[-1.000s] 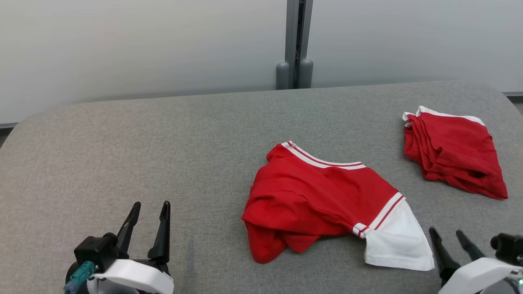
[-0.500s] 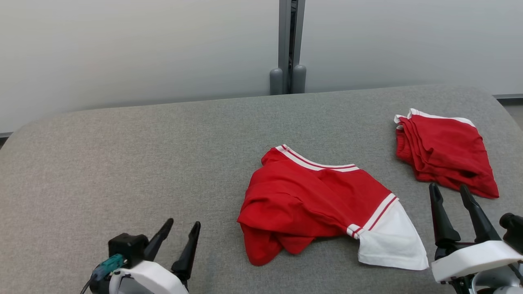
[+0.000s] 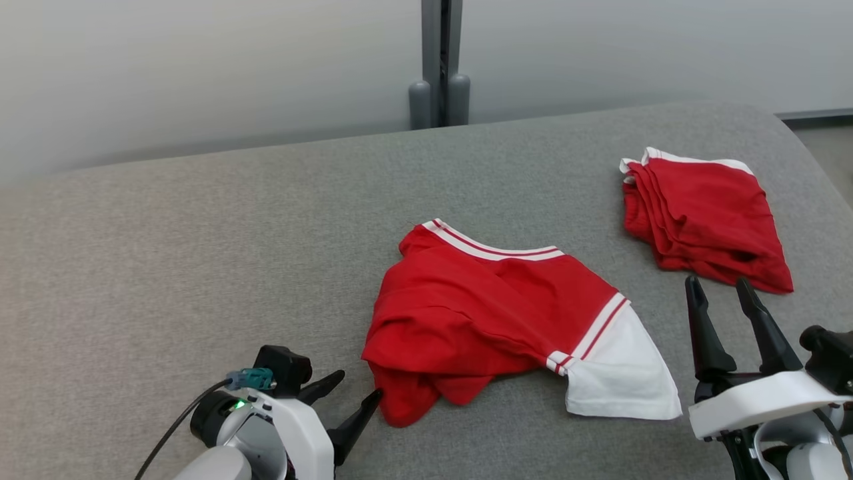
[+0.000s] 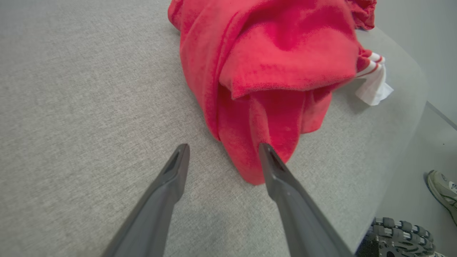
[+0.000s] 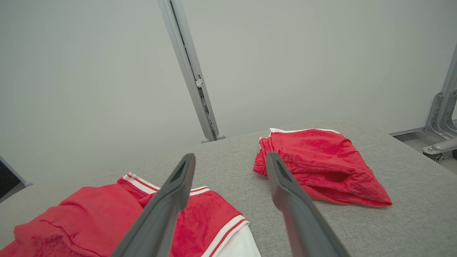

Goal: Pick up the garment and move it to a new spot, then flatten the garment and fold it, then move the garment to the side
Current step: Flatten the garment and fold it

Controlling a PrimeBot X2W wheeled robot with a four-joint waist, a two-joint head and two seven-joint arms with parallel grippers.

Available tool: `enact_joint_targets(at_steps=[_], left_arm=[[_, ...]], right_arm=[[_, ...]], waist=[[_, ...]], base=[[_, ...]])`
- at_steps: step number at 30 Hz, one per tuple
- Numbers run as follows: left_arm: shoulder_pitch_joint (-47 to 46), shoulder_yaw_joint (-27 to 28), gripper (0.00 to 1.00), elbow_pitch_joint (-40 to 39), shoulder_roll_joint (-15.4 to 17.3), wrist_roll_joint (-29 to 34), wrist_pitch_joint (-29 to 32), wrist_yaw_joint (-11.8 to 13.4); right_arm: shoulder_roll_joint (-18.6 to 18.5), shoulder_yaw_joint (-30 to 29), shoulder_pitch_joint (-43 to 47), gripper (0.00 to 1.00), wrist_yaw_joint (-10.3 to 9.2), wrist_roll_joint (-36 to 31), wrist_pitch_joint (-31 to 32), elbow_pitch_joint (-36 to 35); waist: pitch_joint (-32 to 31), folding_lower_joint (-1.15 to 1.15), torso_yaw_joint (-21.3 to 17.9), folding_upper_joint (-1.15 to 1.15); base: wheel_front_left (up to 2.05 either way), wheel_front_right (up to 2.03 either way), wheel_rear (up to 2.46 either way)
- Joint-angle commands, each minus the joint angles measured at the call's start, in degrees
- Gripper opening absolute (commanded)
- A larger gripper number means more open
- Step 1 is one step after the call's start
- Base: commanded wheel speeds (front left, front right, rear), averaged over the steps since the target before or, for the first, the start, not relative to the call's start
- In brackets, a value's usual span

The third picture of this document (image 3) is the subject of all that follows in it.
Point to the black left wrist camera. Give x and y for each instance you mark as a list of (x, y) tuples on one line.
[(286, 366)]

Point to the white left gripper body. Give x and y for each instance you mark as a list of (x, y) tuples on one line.
[(306, 440)]

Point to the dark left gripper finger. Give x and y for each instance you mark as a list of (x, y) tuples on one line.
[(321, 388), (353, 426)]

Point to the grey partition post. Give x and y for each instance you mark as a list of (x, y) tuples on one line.
[(432, 40)]

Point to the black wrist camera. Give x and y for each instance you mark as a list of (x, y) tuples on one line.
[(833, 360), (286, 366)]

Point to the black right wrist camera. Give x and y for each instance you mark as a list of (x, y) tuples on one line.
[(833, 360)]

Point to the red jersey with white trim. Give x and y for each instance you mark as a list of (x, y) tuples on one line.
[(706, 220)]

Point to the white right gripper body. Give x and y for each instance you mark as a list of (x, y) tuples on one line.
[(753, 400)]

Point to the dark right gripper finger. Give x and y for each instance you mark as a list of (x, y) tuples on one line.
[(708, 340), (773, 340)]

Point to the red t-shirt with white sleeves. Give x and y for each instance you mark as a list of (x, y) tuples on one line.
[(480, 306)]

